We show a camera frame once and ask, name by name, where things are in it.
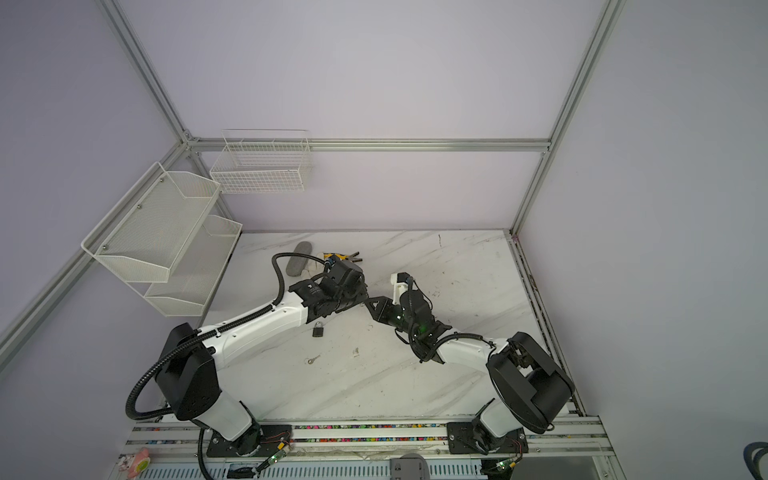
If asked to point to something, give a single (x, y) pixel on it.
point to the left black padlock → (318, 330)
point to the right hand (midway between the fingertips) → (362, 303)
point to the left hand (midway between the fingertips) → (363, 291)
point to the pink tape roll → (140, 463)
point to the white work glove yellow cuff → (313, 268)
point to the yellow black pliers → (342, 257)
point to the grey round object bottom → (411, 466)
